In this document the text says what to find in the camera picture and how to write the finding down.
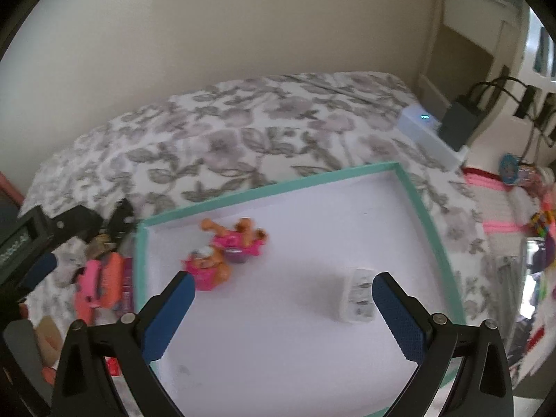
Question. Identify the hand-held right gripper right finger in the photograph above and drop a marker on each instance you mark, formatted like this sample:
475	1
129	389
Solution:
397	321

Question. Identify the teal rimmed white tray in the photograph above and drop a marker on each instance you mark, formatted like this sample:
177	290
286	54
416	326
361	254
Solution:
282	312

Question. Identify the dog figure with pink helmet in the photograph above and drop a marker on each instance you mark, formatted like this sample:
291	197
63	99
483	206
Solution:
208	270

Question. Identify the orange packet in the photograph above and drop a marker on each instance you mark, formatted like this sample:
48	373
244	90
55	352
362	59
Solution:
114	278

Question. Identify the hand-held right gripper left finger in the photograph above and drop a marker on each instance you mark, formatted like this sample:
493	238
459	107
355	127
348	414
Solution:
173	312

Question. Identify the white power box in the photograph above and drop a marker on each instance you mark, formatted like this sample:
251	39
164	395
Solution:
417	132

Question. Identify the shiny silver framed mirror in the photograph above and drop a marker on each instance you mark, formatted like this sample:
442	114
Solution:
534	278

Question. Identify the white wooden furniture frame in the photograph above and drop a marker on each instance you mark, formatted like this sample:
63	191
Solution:
460	13

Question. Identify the brown ribbed clip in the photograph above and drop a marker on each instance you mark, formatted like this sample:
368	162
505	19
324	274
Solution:
100	244

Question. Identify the grey floral blanket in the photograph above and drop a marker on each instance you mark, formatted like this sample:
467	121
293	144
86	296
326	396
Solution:
260	117

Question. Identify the black toy car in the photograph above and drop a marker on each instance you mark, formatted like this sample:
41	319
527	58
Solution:
120	217

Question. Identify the round blue lid tin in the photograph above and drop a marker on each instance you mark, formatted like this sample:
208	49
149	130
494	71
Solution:
509	169

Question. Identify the black charger adapter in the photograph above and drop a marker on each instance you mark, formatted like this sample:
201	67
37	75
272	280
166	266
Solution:
460	124

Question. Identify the pink white crochet mat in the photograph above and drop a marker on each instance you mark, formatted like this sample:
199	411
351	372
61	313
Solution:
495	208

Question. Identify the multicolour cube toy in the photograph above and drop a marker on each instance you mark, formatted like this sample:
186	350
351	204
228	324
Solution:
543	221

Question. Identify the magenta packet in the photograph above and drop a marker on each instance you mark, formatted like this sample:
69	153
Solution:
127	286

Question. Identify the white plastic case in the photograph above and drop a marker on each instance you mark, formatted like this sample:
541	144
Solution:
356	299

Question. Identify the beige tape roll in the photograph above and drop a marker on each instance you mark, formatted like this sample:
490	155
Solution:
43	330

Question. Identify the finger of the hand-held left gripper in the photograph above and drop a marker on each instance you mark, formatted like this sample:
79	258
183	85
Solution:
76	222
40	270

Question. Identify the black wall plug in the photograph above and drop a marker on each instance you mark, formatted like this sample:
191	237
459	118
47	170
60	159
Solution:
548	115
523	100

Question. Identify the pink wristband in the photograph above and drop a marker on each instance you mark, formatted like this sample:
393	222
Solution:
89	286

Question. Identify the white panelled door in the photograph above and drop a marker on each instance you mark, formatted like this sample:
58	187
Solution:
536	30

